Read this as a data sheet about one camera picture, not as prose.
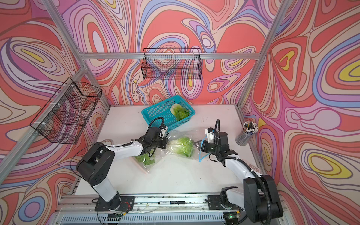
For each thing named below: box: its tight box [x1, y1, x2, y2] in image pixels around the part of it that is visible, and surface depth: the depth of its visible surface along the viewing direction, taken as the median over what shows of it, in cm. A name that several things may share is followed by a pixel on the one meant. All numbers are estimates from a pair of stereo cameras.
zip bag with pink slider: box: [132, 147, 167, 174], surface depth 86 cm
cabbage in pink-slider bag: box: [134, 152, 155, 166], surface depth 84 cm
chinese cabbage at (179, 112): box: [170, 103, 190, 121], surface depth 107 cm
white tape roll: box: [101, 138, 114, 146], surface depth 98 cm
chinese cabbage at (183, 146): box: [166, 136, 195, 158], surface depth 88 cm
